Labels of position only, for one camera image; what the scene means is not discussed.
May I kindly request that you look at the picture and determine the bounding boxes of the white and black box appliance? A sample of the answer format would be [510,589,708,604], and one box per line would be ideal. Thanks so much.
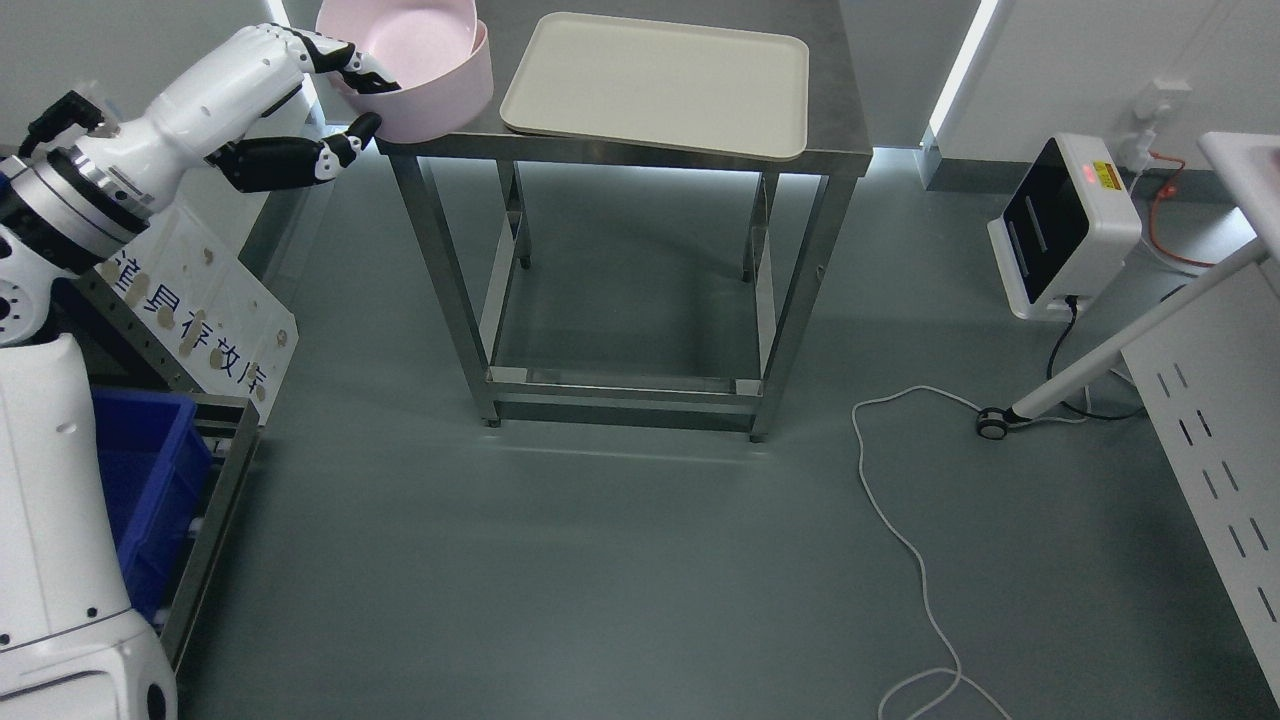
[987,133,1142,322]

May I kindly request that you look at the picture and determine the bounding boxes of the white sign with blue characters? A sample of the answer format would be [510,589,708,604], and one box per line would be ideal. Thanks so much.
[99,202,298,423]

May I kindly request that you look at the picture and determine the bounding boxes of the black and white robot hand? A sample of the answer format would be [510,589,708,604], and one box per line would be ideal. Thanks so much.
[78,23,401,209]

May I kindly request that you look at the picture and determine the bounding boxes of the stainless steel table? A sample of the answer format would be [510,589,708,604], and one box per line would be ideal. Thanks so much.
[381,1,873,442]

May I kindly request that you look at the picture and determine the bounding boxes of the orange cable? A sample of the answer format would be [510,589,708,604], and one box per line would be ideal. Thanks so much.
[1148,150,1216,269]

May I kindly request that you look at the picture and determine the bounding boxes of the white wall socket plug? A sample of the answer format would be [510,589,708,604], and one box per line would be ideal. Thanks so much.
[1120,78,1192,176]

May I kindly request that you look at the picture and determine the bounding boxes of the blue storage bin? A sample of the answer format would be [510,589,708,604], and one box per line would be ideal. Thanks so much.
[91,387,212,623]

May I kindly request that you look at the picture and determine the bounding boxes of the white cart leg with caster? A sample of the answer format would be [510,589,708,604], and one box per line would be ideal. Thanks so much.
[975,237,1277,439]

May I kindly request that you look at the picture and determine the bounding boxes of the pink bowl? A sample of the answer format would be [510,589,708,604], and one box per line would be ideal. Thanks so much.
[315,1,479,90]
[340,22,494,143]

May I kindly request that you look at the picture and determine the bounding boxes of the black power cable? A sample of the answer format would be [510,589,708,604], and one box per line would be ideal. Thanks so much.
[1044,293,1147,421]

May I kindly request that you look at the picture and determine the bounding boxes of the steel shelf rack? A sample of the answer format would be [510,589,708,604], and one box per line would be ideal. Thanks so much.
[55,270,259,673]

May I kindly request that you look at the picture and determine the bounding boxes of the beige plastic tray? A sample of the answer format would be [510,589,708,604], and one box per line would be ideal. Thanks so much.
[499,12,810,161]

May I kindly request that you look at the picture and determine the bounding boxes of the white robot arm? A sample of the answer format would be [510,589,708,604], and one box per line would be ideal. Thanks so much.
[1,92,177,719]

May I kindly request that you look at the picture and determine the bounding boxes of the white floor cable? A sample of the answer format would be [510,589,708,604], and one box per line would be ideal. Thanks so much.
[852,386,1091,720]

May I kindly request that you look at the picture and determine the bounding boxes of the white perforated cabinet panel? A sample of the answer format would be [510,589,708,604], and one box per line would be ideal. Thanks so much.
[1123,265,1279,689]

